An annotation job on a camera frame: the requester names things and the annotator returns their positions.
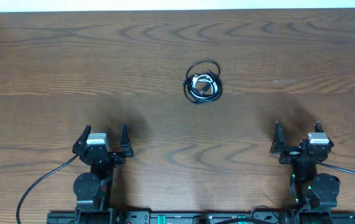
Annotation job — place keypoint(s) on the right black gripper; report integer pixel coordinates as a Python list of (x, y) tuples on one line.
[(279, 142)]

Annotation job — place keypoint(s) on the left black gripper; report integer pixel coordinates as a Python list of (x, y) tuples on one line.
[(126, 149)]

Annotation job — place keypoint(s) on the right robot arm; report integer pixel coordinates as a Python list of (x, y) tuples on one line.
[(315, 193)]

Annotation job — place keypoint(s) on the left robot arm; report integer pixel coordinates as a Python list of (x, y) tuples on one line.
[(93, 188)]

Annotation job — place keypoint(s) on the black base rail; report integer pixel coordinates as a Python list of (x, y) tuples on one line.
[(143, 217)]

